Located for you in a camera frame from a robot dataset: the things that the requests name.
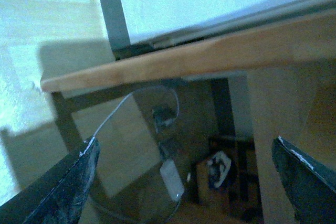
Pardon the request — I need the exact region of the white charging cable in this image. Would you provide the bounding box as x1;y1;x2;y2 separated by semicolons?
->
90;87;182;222

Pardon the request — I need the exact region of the white power adapter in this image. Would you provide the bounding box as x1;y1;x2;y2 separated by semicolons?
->
160;159;184;202

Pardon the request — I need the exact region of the wooden crate with bags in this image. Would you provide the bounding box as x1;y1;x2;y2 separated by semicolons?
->
196;135;258;206

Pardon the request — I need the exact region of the white power strip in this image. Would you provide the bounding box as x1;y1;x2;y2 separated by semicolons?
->
152;106;176;133

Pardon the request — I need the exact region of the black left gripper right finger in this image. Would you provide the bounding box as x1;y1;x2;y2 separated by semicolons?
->
271;136;335;223

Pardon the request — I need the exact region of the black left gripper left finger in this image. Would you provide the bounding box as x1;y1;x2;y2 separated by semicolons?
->
1;136;100;223

